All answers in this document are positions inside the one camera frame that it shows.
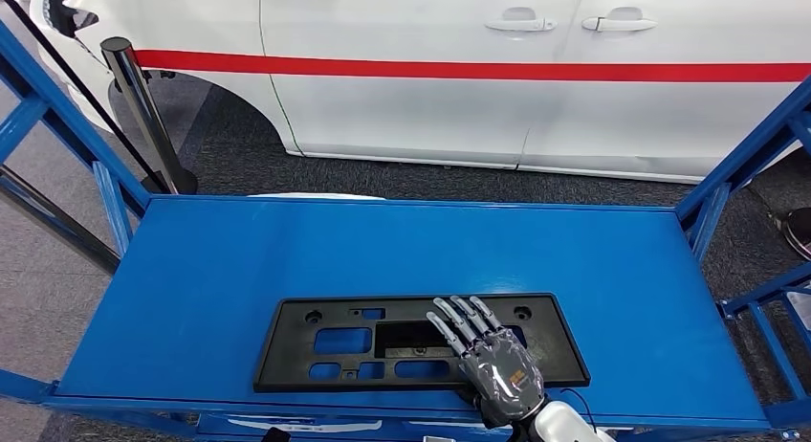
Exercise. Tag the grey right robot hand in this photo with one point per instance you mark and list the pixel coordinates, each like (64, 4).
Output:
(504, 376)

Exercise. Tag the black plastic plate part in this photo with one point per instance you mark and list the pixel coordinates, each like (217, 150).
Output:
(298, 363)

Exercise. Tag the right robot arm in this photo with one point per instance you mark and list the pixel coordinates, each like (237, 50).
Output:
(564, 428)

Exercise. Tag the blue metal shelf rack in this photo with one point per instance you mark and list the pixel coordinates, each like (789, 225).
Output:
(190, 300)
(760, 294)

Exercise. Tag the white car with red stripe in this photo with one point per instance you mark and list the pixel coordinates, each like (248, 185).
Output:
(412, 116)

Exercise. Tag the thin black barrier belt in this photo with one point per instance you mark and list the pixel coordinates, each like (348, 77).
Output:
(78, 86)

